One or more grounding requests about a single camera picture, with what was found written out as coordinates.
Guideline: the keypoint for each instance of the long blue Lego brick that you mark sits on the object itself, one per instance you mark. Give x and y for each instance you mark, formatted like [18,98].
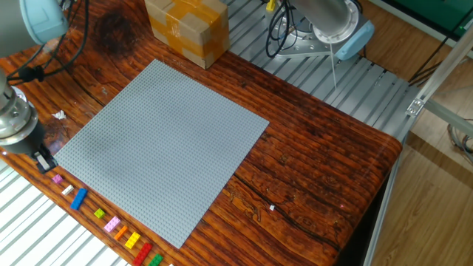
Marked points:
[79,199]

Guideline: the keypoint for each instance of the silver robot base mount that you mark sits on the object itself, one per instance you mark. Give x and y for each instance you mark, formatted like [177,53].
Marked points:
[310,50]

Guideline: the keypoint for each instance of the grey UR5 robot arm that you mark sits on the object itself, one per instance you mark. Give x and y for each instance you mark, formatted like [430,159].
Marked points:
[44,22]

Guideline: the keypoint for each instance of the small lime Lego brick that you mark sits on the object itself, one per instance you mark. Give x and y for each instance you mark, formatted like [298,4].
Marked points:
[99,213]

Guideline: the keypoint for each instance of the yellow Lego brick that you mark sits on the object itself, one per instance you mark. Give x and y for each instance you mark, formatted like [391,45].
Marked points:
[132,240]

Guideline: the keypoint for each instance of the aluminium frame post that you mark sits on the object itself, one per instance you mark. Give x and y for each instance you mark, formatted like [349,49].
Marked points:
[443,63]

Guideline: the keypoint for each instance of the pink Lego brick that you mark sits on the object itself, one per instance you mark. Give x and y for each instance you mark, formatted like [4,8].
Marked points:
[112,224]

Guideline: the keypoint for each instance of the crumpled white paper scrap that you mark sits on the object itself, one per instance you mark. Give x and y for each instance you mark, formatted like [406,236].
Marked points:
[59,115]

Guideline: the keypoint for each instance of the long red Lego brick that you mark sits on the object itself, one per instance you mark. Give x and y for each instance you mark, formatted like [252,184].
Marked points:
[142,254]

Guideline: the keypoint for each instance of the taped cardboard box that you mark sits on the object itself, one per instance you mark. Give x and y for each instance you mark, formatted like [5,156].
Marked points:
[192,33]

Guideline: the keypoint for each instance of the thin white Lego brick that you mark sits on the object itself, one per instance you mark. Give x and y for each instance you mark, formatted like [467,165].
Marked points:
[67,190]

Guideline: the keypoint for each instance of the silver metal bracket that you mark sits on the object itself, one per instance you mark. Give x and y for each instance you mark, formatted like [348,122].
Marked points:
[414,107]

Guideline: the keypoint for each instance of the thin orange Lego brick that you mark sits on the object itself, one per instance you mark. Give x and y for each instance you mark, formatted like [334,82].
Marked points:
[120,233]

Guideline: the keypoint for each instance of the small magenta Lego brick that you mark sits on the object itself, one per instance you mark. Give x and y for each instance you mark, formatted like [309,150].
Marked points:
[57,179]

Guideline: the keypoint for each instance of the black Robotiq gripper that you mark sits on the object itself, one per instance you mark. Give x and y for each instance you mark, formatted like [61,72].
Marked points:
[22,146]

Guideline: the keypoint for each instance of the grey Lego baseplate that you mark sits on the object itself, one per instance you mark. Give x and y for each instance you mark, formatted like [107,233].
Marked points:
[170,159]

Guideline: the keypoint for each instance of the green Lego brick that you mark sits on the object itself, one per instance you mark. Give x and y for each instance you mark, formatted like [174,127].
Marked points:
[156,260]

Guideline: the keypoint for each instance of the aluminium cross beam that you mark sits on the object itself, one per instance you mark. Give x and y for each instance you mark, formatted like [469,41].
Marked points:
[451,118]

